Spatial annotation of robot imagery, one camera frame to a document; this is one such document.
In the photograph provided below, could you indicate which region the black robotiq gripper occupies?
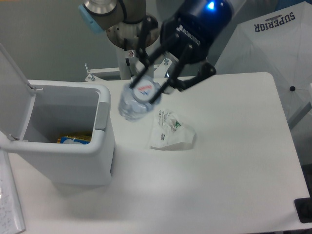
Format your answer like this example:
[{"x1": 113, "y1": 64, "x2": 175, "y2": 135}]
[{"x1": 129, "y1": 0, "x2": 234, "y2": 104}]

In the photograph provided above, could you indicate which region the clear plastic water bottle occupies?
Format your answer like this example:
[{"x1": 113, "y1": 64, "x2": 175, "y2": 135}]
[{"x1": 118, "y1": 75, "x2": 161, "y2": 122}]

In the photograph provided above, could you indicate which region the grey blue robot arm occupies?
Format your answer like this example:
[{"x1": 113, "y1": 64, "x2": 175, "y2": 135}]
[{"x1": 78, "y1": 0, "x2": 235, "y2": 104}]

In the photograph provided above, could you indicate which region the white grey trash can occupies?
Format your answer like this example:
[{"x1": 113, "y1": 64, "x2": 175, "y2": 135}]
[{"x1": 0, "y1": 47, "x2": 115, "y2": 186}]

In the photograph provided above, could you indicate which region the crumpled white plastic wrapper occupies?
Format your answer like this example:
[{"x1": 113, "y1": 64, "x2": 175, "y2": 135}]
[{"x1": 149, "y1": 109, "x2": 195, "y2": 151}]

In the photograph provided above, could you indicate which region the yellow blue snack package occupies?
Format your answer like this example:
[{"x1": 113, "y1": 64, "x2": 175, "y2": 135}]
[{"x1": 57, "y1": 131, "x2": 92, "y2": 145}]

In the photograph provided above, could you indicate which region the black device at edge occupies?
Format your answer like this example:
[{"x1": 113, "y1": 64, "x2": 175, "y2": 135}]
[{"x1": 294, "y1": 197, "x2": 312, "y2": 223}]

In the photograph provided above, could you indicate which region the white notebook with writing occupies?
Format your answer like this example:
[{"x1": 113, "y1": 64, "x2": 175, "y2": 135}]
[{"x1": 0, "y1": 150, "x2": 26, "y2": 234}]

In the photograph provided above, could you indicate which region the black base cable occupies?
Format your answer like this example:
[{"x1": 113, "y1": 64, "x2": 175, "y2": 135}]
[{"x1": 123, "y1": 38, "x2": 135, "y2": 80}]

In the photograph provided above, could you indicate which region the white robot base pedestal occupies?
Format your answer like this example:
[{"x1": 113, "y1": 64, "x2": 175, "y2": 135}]
[{"x1": 106, "y1": 13, "x2": 160, "y2": 71}]

